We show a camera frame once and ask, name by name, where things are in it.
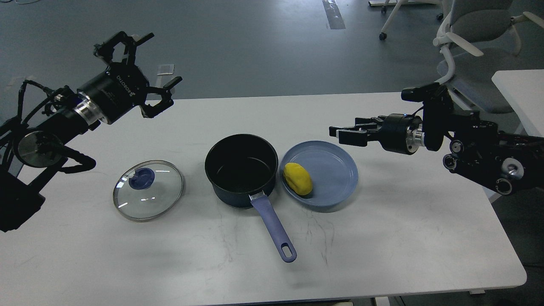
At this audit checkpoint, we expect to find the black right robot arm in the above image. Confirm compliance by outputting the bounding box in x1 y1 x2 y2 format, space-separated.
329 82 544 196

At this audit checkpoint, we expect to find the grey white office chair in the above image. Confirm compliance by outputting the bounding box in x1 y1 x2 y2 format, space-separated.
433 0 543 114

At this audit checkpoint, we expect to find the blue plate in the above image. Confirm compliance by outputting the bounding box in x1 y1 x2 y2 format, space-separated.
279 141 359 212

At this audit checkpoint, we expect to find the dark blue saucepan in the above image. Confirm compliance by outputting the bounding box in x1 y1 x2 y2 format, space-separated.
204 134 297 263

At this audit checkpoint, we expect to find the white chair base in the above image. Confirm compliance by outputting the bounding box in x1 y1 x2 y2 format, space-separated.
368 0 445 41

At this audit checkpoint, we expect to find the yellow potato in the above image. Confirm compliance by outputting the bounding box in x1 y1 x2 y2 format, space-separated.
283 162 313 196

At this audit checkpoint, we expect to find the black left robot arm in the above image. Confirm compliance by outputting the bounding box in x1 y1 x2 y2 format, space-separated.
0 31 182 232

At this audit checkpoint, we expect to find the white side table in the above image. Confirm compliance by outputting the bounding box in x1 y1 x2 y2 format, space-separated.
492 69 544 137

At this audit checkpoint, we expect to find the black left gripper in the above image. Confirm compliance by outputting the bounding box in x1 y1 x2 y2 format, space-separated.
76 31 183 125

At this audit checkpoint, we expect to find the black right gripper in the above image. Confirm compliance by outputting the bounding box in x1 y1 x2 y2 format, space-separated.
329 113 425 155

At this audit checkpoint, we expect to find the glass pot lid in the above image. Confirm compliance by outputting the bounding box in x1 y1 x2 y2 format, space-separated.
113 160 184 222

